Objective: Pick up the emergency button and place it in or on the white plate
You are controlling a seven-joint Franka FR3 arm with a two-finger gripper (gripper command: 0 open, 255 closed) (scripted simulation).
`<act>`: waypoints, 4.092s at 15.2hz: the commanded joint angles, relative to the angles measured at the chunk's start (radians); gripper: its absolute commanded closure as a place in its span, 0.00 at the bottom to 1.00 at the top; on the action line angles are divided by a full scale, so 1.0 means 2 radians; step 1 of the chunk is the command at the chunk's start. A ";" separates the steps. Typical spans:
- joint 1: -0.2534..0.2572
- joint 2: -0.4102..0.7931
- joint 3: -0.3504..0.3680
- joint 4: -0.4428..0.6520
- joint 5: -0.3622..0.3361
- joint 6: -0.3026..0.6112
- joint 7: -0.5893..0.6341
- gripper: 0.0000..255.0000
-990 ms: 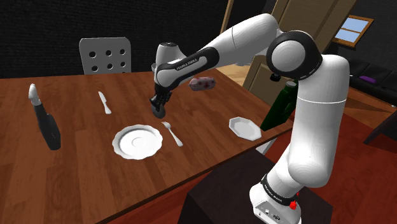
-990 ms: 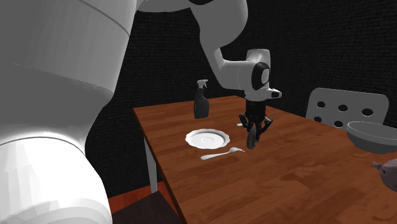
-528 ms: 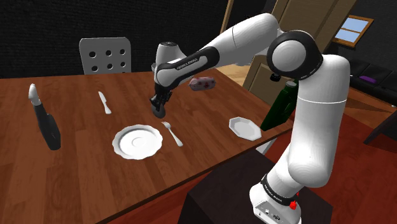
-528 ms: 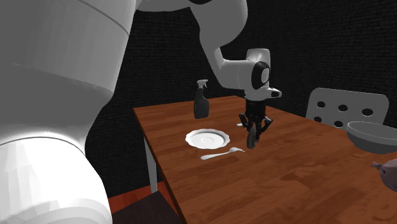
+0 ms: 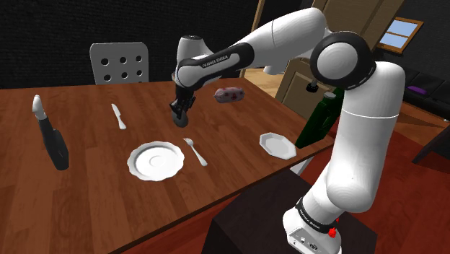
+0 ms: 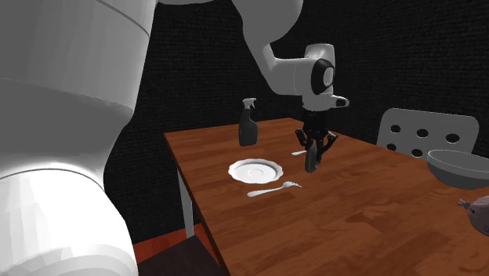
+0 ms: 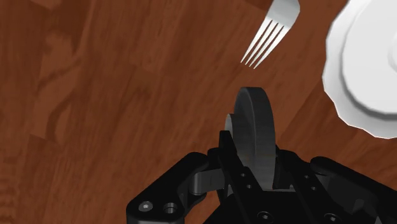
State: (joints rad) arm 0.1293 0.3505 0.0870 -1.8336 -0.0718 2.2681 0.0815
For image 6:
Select grey bowl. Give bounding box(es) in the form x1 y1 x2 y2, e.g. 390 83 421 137
426 148 489 191

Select dark grey spray bottle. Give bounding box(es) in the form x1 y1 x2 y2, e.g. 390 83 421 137
237 97 259 147

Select grey rounded object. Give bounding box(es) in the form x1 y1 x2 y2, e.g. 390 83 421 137
458 195 489 238

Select dark grey oval object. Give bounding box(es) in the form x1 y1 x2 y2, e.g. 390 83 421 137
304 143 323 174

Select white scalloped plate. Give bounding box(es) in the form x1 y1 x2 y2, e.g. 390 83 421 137
227 158 285 185

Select white fork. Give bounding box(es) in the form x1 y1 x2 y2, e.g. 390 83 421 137
246 180 302 198

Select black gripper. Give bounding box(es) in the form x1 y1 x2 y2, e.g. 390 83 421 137
294 109 339 165

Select grey chair with holes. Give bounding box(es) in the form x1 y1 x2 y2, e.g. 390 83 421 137
375 107 480 162

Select brown wooden table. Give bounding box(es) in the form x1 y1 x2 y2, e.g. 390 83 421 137
163 117 489 276

